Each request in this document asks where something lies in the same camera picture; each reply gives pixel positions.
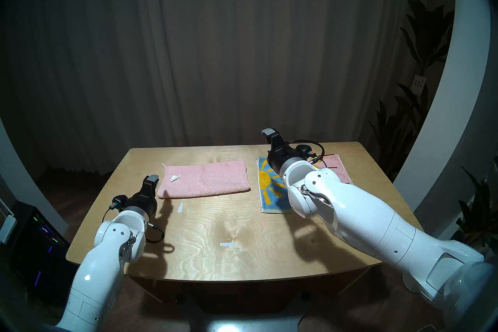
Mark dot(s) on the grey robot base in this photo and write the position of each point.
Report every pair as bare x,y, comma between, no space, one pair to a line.
241,325

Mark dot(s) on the plain pink towel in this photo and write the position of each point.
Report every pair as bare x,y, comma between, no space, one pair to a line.
210,179

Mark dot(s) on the dark plant in white pot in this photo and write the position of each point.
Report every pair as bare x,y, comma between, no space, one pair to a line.
478,210

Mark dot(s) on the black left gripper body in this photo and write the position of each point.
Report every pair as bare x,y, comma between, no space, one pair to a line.
146,201

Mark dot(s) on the small white box device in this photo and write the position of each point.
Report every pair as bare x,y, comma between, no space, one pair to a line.
7,229

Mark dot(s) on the white tape strip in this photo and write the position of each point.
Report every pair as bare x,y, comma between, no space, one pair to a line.
180,207
227,244

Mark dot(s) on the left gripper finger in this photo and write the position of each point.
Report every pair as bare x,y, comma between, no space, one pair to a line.
151,182

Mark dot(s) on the tall dark leafy plant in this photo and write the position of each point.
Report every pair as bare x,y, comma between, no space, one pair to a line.
404,133

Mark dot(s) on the grey pleated curtain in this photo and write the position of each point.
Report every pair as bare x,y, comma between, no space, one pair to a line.
233,43

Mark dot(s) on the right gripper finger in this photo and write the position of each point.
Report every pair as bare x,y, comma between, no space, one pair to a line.
271,136

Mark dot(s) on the black computer tower with lights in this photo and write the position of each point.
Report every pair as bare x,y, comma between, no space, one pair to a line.
39,253

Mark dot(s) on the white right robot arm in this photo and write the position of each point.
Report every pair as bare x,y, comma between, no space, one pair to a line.
369,218

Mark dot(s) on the sun and flower print towel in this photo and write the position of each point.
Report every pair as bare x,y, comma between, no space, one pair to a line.
272,195

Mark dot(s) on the white paper plant tag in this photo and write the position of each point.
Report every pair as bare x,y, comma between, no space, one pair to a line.
418,85

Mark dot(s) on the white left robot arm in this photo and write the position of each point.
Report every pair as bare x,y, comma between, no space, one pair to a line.
97,276

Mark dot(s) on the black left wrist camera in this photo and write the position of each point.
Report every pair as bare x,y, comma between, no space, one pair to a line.
120,201

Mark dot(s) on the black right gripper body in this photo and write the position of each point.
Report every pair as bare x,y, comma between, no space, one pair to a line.
282,158

